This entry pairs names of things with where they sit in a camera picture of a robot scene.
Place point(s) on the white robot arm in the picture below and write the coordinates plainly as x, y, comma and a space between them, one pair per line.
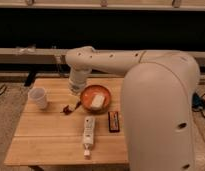
156, 102

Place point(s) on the orange bowl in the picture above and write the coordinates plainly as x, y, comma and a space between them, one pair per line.
88, 94

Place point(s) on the white soap bar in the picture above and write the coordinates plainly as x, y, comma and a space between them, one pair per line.
97, 102

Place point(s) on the dark red rectangular box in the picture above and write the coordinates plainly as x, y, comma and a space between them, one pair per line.
113, 119

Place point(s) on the white remote control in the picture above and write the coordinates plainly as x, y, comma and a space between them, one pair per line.
88, 135

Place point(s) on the wooden table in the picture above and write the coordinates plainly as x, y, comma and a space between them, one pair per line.
50, 137

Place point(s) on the white paper cup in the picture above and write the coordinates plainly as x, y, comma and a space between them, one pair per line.
38, 96

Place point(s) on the blue object on floor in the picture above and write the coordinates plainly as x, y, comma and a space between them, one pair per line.
198, 102

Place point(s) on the brown handled tool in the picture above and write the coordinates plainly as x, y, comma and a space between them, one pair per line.
71, 108

